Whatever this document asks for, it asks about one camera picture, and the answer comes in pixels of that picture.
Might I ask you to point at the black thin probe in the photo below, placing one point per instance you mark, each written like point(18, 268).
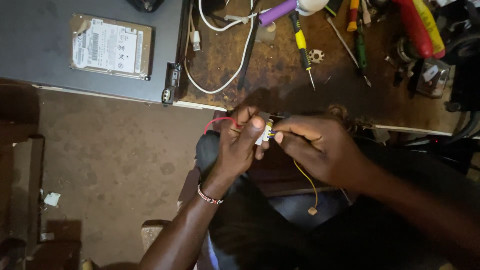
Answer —
point(248, 52)

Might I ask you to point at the person's right hand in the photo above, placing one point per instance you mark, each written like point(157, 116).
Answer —
point(318, 150)

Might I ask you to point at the clear plastic box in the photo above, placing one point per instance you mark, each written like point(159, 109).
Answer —
point(433, 77)

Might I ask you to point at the person's left hand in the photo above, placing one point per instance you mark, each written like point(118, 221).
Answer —
point(234, 148)

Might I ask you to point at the yellow black screwdriver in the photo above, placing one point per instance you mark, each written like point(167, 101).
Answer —
point(301, 41)

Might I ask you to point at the white round lamp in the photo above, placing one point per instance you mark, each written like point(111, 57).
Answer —
point(311, 5)

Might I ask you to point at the purple cylindrical battery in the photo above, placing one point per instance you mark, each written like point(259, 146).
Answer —
point(277, 12)

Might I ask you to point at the silver metal tweezers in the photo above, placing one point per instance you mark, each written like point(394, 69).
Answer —
point(343, 41)

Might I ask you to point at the silver hard disk drive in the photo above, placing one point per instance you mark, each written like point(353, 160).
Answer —
point(110, 47)

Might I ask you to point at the small white battery pack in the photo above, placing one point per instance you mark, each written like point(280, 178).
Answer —
point(265, 132)

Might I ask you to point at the wooden stool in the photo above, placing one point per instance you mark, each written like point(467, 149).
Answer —
point(152, 230)

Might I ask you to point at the grey laptop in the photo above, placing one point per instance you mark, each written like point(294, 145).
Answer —
point(45, 45)

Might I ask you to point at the white paper scrap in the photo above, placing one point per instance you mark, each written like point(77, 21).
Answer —
point(52, 198)

